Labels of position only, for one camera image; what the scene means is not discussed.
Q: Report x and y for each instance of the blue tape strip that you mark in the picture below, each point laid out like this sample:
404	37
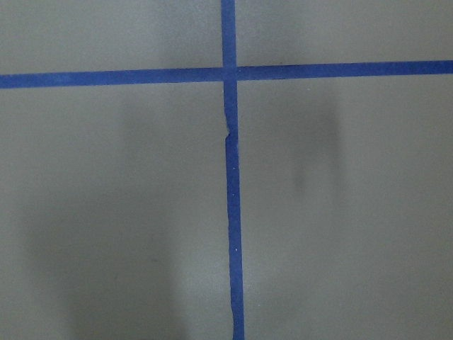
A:
229	35
234	230
106	77

